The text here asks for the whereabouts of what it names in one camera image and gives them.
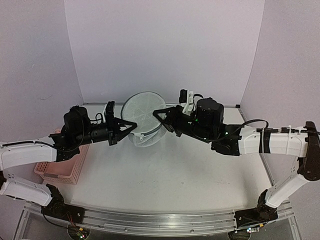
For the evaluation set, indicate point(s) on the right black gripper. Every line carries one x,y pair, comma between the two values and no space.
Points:
170,123

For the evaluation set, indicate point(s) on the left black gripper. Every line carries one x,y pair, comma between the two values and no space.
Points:
113,127

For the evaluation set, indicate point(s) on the white mesh laundry bag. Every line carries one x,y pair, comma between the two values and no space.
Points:
139,109

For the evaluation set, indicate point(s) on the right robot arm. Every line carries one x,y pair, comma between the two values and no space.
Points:
301,142

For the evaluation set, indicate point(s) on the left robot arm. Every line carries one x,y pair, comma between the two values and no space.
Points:
46,149

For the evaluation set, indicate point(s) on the pink perforated plastic basket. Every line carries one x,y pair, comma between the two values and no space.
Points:
67,172

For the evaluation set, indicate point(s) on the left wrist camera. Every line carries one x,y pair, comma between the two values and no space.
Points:
108,112

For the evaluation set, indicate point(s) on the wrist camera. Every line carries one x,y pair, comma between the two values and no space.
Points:
108,112
186,100

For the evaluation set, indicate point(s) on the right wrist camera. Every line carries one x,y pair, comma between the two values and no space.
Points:
186,100

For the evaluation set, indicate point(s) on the aluminium front rail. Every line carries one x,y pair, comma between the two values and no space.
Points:
166,224

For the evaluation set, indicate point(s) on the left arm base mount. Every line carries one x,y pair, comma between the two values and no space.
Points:
58,209

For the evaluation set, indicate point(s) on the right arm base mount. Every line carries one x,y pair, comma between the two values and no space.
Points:
261,214

